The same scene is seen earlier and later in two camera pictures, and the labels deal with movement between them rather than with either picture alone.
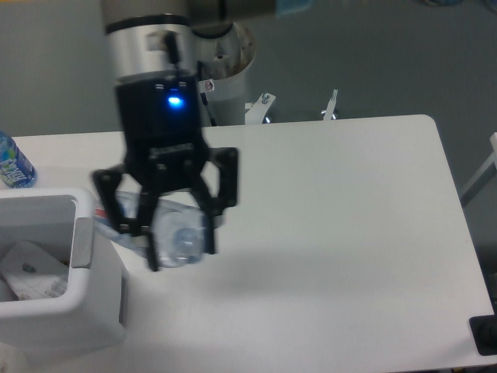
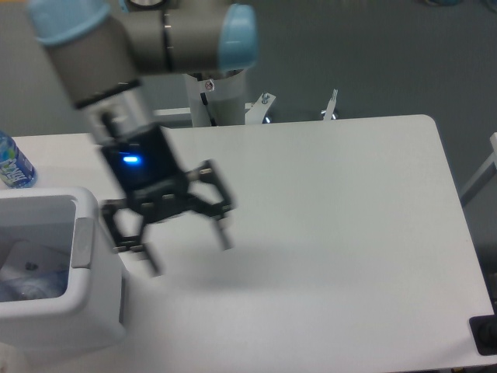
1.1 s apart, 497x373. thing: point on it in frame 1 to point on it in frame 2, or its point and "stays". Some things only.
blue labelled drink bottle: x=15 y=169 stays
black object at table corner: x=484 y=331 stays
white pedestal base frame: x=256 y=111 stays
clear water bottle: x=180 y=229 to x=39 y=284
